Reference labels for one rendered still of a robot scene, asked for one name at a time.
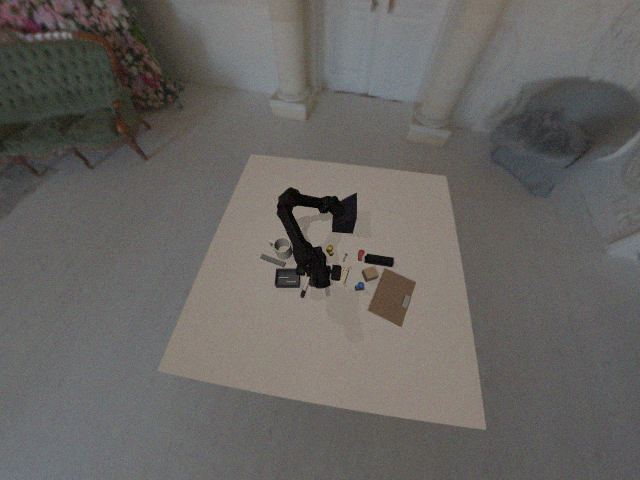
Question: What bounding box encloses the brown clipboard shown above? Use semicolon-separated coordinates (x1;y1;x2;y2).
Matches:
368;268;416;327

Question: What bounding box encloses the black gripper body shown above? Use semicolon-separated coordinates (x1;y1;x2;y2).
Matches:
296;264;342;281

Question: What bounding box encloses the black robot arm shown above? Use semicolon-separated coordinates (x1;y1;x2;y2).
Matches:
277;187;345;289

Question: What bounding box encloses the beige paper card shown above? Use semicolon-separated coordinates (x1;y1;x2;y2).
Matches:
330;262;352;287

